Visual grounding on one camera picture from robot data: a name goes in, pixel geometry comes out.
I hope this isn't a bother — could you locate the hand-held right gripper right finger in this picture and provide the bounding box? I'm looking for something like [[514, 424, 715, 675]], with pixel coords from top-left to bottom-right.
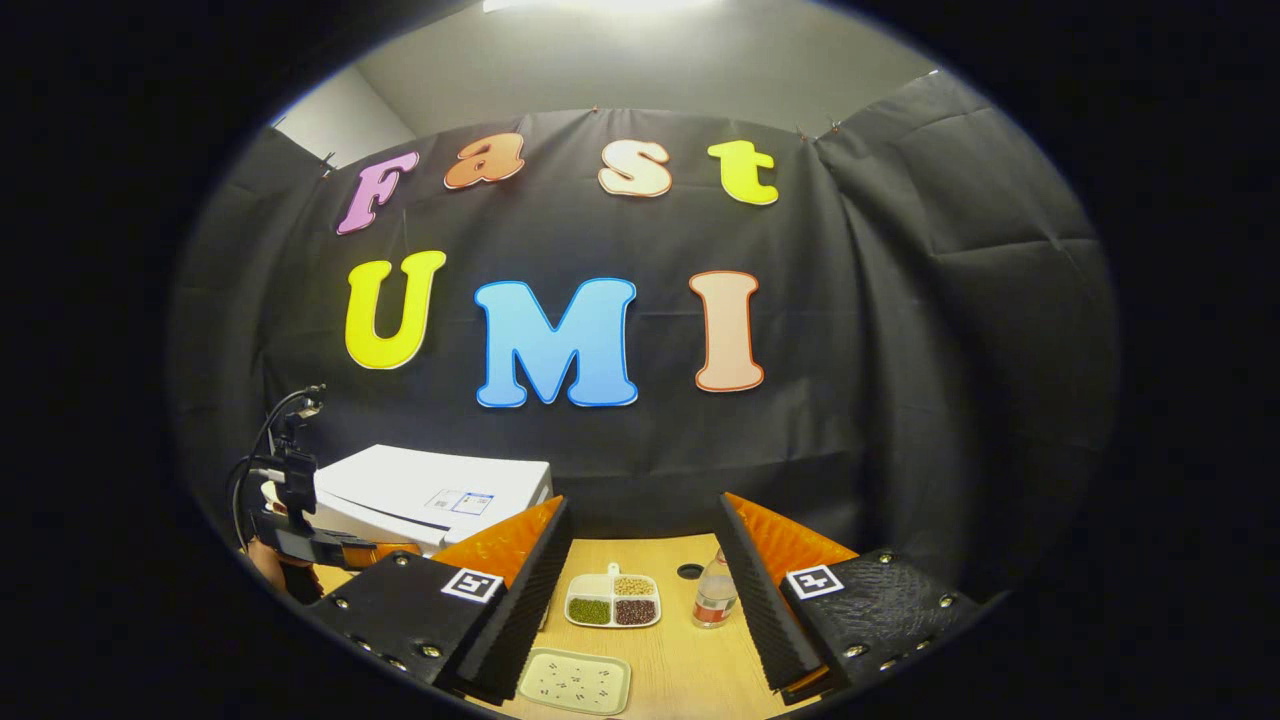
[[717, 491, 978, 707]]

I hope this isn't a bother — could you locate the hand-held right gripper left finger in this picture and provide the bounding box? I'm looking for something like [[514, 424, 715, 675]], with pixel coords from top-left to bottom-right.
[[308, 497, 574, 707]]

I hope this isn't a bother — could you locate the white microwave oven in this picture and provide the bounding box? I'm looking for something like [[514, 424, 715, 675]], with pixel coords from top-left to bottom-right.
[[262, 445, 554, 557]]

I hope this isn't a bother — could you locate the clear red label water bottle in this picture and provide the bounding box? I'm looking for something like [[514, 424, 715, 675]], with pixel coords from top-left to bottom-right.
[[691, 547, 740, 630]]

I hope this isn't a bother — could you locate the cream square plate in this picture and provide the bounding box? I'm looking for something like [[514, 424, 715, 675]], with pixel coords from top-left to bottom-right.
[[517, 647, 632, 717]]

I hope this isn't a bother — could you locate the white divided bean dish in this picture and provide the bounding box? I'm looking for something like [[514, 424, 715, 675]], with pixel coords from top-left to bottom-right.
[[563, 562, 663, 630]]

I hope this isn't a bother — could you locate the large ceiling light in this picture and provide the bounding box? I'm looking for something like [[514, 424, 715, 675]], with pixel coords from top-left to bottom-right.
[[484, 0, 723, 14]]

